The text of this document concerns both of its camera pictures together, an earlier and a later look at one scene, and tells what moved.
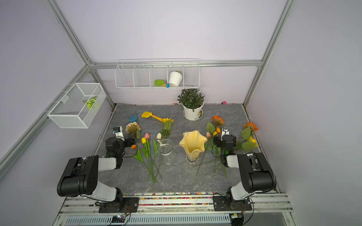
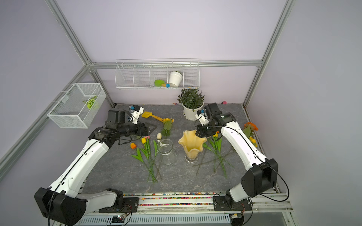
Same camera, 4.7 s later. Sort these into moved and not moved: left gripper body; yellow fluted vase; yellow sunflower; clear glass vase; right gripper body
Moved: left gripper body; right gripper body
Not moved: yellow fluted vase; yellow sunflower; clear glass vase
